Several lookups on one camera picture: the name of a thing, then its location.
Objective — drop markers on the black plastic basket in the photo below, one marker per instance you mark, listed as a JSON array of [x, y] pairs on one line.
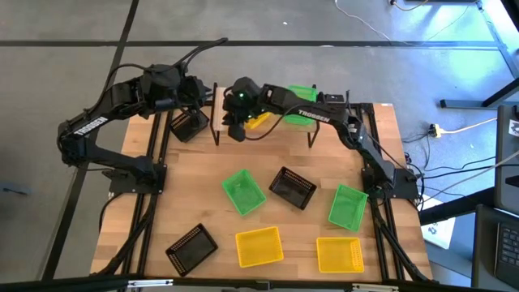
[[192, 250], [292, 188], [184, 130]]

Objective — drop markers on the yellow white power plug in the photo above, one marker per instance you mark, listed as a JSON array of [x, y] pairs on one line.
[[436, 130]]

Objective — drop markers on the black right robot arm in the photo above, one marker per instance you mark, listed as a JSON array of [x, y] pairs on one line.
[[324, 115]]

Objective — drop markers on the white paper sheet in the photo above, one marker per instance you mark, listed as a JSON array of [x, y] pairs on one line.
[[440, 232]]

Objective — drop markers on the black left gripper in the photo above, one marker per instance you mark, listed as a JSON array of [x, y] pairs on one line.
[[194, 92]]

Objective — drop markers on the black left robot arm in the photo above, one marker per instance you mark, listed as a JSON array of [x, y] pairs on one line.
[[89, 127]]

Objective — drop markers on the green plastic basket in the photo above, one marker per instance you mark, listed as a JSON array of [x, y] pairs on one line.
[[243, 192], [306, 94], [348, 207]]

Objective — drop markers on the grey equipment case with sticker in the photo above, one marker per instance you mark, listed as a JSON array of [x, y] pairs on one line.
[[507, 170]]

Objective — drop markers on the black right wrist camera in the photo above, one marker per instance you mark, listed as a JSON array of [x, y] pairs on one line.
[[237, 133]]

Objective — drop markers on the black table leg bar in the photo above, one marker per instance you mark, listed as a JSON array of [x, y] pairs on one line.
[[454, 209]]

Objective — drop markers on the black aluminium frame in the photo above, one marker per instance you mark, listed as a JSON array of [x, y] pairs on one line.
[[383, 243], [145, 243]]

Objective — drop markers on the black metal table leg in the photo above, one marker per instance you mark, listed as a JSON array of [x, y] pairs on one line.
[[466, 104]]

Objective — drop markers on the yellow plastic basket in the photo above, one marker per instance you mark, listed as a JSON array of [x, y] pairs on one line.
[[260, 121], [338, 254], [259, 246]]

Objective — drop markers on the dark grey laptop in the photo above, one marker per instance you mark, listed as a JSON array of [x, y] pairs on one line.
[[507, 243]]

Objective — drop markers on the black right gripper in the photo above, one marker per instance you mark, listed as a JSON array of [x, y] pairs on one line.
[[243, 99]]

